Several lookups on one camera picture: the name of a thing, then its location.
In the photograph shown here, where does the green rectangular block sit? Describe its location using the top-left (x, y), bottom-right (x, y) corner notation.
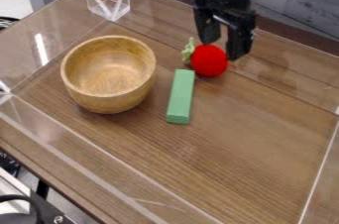
top-left (165, 69), bottom-right (195, 124)

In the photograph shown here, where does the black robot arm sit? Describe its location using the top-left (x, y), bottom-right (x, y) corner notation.
top-left (193, 0), bottom-right (256, 60)

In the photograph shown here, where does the clear acrylic corner bracket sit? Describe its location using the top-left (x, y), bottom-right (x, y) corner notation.
top-left (85, 0), bottom-right (131, 22)

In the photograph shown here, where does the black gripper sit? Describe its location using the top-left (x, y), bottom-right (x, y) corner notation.
top-left (193, 0), bottom-right (255, 60)

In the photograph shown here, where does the wooden bowl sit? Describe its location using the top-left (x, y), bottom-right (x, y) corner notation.
top-left (60, 35), bottom-right (156, 114)

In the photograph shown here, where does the black clamp with cable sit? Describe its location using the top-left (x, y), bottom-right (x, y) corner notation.
top-left (0, 194), bottom-right (77, 224)

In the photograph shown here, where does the clear acrylic enclosure wall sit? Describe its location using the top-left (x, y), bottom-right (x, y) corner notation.
top-left (0, 0), bottom-right (339, 224)

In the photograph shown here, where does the red knitted fruit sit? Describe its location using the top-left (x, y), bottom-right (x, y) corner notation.
top-left (181, 38), bottom-right (228, 77)

